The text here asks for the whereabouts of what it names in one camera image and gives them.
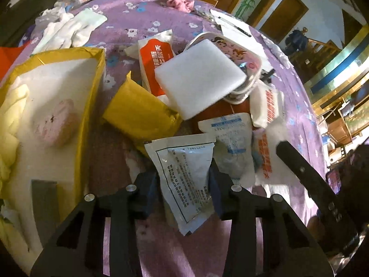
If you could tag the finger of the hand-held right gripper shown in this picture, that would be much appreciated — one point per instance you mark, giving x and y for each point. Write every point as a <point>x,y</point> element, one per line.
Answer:
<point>311,181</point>

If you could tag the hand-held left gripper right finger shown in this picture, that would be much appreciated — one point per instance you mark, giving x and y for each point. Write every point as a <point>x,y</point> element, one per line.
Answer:
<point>216,192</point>

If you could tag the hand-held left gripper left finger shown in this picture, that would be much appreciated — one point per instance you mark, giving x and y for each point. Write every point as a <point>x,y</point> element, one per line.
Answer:
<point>151,192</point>

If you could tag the white black-print packet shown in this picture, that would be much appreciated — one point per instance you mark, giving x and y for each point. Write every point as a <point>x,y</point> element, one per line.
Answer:
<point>184,167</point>

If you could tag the wide white orange-print packet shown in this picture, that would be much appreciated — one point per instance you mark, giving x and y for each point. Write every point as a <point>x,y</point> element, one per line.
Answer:
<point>268,155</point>

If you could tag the white blue-label packet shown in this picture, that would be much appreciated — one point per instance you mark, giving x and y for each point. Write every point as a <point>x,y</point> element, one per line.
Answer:
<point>233,138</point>

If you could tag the small white orange-print packet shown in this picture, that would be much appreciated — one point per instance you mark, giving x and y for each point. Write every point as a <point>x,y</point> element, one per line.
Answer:
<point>266,106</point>

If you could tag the yellow cardboard box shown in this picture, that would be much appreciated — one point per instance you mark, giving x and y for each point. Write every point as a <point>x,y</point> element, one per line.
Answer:
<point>92,98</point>

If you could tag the white foam block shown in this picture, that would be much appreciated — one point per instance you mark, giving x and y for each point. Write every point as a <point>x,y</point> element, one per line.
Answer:
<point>199,78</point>

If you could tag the clear cartoon plastic container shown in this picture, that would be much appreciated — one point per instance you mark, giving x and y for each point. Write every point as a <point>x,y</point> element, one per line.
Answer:
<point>236,52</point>

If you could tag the yellow padded envelope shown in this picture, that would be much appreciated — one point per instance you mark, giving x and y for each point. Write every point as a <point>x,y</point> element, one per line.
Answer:
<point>138,112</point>

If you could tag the red flat packet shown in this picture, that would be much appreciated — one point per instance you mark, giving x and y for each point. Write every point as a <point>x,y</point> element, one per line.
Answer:
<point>219,108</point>

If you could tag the pink round sponge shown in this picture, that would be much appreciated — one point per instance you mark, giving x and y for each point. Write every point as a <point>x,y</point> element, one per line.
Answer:
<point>56,124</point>

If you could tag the wooden stair railing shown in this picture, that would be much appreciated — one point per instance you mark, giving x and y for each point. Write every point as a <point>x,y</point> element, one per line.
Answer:
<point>317,52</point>

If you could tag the large white orange-label packet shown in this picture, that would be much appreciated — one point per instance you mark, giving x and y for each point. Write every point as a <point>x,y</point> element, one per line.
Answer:
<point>151,60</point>

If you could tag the crumpled clear plastic wrap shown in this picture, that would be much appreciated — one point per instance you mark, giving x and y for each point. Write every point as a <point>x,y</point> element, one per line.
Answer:
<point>278,52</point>

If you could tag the wooden door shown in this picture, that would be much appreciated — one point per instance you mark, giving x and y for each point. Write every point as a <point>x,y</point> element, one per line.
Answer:
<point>284,17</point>

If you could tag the black pen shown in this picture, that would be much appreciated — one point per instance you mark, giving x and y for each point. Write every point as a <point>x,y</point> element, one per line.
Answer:
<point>235,26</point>

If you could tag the white paper sheet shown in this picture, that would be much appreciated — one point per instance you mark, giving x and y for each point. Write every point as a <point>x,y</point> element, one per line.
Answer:
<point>230,20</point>

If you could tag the purple floral bedsheet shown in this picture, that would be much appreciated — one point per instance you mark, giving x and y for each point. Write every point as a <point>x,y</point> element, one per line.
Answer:
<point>144,14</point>

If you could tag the white cotton gloves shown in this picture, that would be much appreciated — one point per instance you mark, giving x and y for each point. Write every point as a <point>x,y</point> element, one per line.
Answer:
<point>60,33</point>

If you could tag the pink scrunchie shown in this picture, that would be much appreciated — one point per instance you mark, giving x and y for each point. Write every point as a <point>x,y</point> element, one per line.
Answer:
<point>180,1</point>

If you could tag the orange plastic bag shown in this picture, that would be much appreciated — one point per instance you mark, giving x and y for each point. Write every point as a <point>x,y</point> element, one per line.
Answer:
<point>7,60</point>

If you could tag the dark clothing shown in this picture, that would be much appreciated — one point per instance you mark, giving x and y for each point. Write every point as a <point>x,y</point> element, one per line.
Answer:
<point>26,11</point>

